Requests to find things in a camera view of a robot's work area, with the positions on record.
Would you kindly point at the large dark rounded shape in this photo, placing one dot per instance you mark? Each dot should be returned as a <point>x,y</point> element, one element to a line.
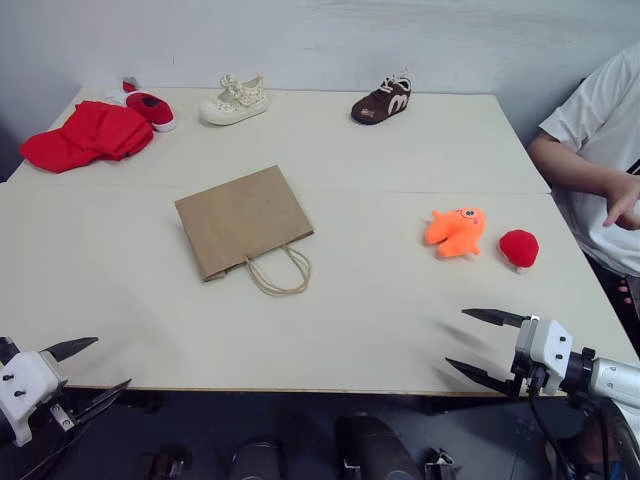
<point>375,450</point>

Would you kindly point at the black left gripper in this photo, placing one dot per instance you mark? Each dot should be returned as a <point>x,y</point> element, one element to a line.
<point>60,412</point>

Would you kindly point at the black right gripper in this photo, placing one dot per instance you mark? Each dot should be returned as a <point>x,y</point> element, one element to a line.
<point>525,377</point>

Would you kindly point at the bystander's bare hand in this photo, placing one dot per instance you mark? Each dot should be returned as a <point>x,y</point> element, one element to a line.
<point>627,200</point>

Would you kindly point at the orange plush fish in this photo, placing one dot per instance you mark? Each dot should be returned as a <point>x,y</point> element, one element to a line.
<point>457,230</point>

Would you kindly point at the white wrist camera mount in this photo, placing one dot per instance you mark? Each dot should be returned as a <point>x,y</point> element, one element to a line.
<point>25,385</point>
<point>550,352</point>

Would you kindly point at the brown baby shoe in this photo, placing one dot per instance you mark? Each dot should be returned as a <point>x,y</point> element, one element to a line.
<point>382,105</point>

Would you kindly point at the cream baby shoe with bow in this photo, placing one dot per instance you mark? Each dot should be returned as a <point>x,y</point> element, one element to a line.
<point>227,107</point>

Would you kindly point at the bystander's bare forearm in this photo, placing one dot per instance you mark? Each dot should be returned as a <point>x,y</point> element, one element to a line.
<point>570,160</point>

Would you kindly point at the red plush ball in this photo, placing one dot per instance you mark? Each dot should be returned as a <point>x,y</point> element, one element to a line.
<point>520,246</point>

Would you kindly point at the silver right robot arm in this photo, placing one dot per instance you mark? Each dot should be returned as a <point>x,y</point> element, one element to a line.
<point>612,382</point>

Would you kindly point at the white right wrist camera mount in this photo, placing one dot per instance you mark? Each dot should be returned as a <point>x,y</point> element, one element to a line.
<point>550,352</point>

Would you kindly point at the red cloth garment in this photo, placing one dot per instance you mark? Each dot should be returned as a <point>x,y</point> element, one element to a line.
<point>87,137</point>

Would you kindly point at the person in white shirt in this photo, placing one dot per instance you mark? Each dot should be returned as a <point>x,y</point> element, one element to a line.
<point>600,120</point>

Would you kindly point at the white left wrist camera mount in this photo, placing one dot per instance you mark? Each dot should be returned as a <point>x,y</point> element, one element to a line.
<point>25,385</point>

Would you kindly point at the red and white baby shoe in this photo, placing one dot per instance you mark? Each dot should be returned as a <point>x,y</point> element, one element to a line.
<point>127,89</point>

